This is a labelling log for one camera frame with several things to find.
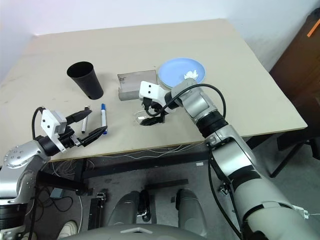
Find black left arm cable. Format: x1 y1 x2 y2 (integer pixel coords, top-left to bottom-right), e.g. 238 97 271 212
31 106 48 141

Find small grey box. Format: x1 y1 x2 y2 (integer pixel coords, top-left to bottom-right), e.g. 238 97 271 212
49 188 65 200

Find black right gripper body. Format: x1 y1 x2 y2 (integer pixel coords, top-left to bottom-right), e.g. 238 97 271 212
140 96 166 118

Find black plastic cup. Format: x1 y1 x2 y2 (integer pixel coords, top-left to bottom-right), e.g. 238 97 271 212
66 60 105 100

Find white marker black cap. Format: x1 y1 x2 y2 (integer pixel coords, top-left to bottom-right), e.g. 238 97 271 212
81 105 91 134

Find light blue plate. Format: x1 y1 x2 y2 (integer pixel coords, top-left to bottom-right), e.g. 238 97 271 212
158 57 208 89

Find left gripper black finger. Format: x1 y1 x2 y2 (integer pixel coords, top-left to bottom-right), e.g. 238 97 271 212
79 125 109 148
65 109 92 125

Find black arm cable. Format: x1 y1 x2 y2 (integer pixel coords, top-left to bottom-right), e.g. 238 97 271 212
31 106 48 141
161 83 245 240

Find white marker blue cap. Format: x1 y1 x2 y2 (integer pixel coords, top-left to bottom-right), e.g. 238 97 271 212
100 103 109 136

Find black tape strip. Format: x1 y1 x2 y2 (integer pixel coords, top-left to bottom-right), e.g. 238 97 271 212
145 178 189 191

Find black floor cables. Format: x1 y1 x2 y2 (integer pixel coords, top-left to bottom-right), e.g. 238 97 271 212
27 184 73 240

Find grey left robot leg shell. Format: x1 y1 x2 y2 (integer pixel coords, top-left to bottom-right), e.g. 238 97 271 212
108 191 141 226

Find black metal table frame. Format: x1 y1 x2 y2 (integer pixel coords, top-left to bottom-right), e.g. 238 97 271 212
37 132 278 197

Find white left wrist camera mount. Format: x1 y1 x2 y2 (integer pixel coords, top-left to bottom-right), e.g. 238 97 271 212
41 108 68 153

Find grey robot torso shell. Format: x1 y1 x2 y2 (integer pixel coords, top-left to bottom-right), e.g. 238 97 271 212
58 223 208 240

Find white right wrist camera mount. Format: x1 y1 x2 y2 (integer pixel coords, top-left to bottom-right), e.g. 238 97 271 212
138 81 167 104

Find white shoe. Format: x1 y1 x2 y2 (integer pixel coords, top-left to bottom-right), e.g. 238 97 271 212
57 220 79 238

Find orange tape strip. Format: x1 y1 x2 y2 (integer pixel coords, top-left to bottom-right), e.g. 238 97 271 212
306 18 320 38

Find grey robot leg shell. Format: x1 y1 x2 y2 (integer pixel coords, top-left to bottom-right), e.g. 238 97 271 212
108 191 141 226
174 188 208 237

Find black bracket between legs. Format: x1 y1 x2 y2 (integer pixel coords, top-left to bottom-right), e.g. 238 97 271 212
137 189 151 222

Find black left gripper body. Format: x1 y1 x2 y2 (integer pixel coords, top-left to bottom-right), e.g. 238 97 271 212
58 126 82 151

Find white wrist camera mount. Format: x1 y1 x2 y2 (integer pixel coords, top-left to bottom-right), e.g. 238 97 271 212
41 108 68 153
138 81 167 104

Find brown wooden cabinet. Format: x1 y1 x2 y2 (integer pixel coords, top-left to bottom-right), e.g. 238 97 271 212
269 7 320 137

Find grey right robot leg shell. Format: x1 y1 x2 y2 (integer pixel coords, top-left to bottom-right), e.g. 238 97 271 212
174 188 208 237

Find thin white wire bundle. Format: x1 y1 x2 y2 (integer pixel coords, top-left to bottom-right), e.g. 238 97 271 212
49 143 208 176

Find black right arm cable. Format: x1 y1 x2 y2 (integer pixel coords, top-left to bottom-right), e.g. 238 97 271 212
161 83 245 240

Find black floor rail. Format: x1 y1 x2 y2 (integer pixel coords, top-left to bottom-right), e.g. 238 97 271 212
88 192 108 230

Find clear frame glasses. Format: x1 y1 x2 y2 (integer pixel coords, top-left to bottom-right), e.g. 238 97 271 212
131 109 151 126

